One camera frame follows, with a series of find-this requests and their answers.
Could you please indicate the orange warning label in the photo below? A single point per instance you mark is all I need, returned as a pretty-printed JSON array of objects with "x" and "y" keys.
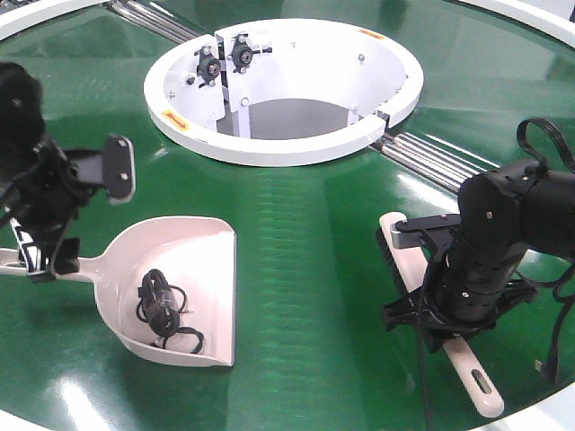
[
  {"x": 373, "y": 34},
  {"x": 180, "y": 122}
]

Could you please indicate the left steel roller strip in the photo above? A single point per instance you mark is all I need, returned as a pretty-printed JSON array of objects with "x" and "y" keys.
[{"x": 153, "y": 20}]

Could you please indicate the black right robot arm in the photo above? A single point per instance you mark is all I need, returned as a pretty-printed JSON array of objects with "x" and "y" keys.
[{"x": 473, "y": 254}]

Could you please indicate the white outer rim right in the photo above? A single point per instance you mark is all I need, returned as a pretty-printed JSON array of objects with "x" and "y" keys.
[{"x": 554, "y": 18}]

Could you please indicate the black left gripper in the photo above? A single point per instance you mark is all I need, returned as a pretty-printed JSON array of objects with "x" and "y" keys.
[{"x": 42, "y": 200}]

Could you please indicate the left black bearing mount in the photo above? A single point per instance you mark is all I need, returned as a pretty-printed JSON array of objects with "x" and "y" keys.
[{"x": 208, "y": 68}]

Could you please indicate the right black bearing mount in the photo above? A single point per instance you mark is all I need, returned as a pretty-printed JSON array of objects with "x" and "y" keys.
[{"x": 243, "y": 53}]

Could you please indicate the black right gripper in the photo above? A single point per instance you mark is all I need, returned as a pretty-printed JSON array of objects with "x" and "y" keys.
[{"x": 431, "y": 307}]

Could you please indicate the orange warning label front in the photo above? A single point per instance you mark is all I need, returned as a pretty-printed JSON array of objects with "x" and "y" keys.
[{"x": 180, "y": 122}]

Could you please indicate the black bearing mount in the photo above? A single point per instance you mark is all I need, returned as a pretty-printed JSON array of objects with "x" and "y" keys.
[
  {"x": 208, "y": 68},
  {"x": 243, "y": 53}
]

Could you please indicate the orange warning label rear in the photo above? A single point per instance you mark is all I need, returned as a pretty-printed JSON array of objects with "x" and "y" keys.
[{"x": 373, "y": 34}]

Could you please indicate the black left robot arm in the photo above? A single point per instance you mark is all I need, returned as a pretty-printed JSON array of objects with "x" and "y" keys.
[{"x": 22, "y": 123}]

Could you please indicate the pink plastic dustpan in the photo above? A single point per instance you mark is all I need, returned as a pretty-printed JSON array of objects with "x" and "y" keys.
[{"x": 197, "y": 255}]

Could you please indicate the white outer rim left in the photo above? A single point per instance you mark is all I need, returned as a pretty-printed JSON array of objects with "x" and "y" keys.
[{"x": 29, "y": 15}]

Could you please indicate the pink hand brush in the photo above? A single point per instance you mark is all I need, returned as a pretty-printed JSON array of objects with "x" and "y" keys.
[{"x": 411, "y": 264}]

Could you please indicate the white rim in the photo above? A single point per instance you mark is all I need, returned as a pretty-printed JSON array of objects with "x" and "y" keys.
[
  {"x": 29, "y": 15},
  {"x": 554, "y": 18}
]

